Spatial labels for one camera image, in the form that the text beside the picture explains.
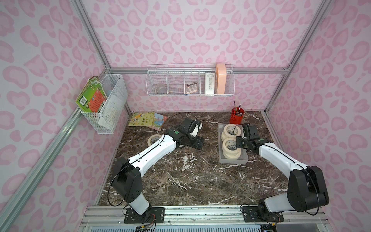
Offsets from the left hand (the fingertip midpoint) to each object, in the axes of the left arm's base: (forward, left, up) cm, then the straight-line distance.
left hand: (199, 139), depth 82 cm
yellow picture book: (+31, +44, -18) cm, 56 cm away
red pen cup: (+24, -28, -9) cm, 38 cm away
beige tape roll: (+17, -24, -14) cm, 32 cm away
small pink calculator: (+33, +4, +11) cm, 35 cm away
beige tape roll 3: (-3, -19, -13) cm, 23 cm away
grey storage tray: (-4, -29, -17) cm, 34 cm away
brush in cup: (+31, -28, -5) cm, 42 cm away
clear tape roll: (+31, +23, +12) cm, 41 cm away
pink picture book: (+29, +29, -17) cm, 44 cm away
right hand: (+4, -26, -7) cm, 27 cm away
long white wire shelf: (+36, -4, +15) cm, 39 cm away
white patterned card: (+34, -7, +14) cm, 37 cm away
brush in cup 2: (+31, -31, -7) cm, 44 cm away
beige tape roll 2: (+5, -21, -12) cm, 25 cm away
